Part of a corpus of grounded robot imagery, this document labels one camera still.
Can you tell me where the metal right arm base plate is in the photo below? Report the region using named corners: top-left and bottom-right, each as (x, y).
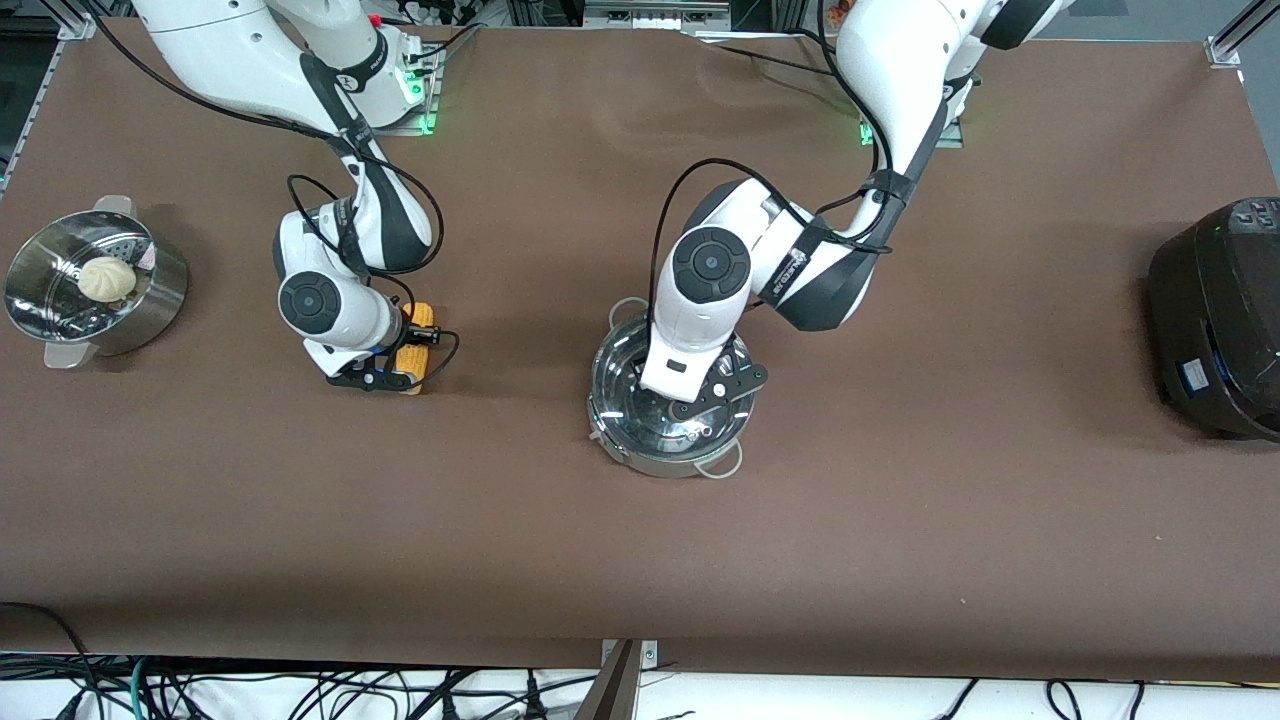
top-left (365, 40), bottom-right (442, 135)

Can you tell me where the grey control box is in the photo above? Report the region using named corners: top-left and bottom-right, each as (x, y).
top-left (583, 0), bottom-right (734, 33)

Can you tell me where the steel steamer pot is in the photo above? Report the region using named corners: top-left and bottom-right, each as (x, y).
top-left (3, 195), bottom-right (190, 370)

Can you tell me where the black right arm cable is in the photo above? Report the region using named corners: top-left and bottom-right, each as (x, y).
top-left (85, 0), bottom-right (463, 387)

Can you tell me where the steel pot with lid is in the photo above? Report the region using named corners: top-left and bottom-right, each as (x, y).
top-left (585, 297), bottom-right (759, 482)

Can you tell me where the brown table cover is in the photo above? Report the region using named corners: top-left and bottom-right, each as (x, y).
top-left (0, 17), bottom-right (1280, 683)

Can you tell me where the glass lid with wooden knob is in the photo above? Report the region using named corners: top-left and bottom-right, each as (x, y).
top-left (590, 310), bottom-right (758, 463)

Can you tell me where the aluminium corner frame profile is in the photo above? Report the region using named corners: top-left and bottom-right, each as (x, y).
top-left (0, 0), bottom-right (101, 193)
top-left (1204, 0), bottom-right (1280, 69)

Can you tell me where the aluminium frame post with bracket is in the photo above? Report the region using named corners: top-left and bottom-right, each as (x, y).
top-left (573, 638), bottom-right (661, 720)

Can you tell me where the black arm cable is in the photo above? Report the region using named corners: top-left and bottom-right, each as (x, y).
top-left (85, 0), bottom-right (463, 387)
top-left (653, 0), bottom-right (896, 313)

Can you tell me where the black rice cooker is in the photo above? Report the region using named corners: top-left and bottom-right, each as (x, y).
top-left (1146, 197), bottom-right (1280, 444)

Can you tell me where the black table cable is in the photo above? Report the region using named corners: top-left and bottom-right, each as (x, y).
top-left (690, 36), bottom-right (833, 79)
top-left (405, 22), bottom-right (485, 65)

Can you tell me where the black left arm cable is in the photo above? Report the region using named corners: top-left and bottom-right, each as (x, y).
top-left (653, 0), bottom-right (896, 313)

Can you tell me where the white steamed bun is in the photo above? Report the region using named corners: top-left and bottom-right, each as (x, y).
top-left (78, 256), bottom-right (138, 304)

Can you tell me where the yellow corn cob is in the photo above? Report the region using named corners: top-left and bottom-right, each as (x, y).
top-left (400, 303), bottom-right (438, 396)

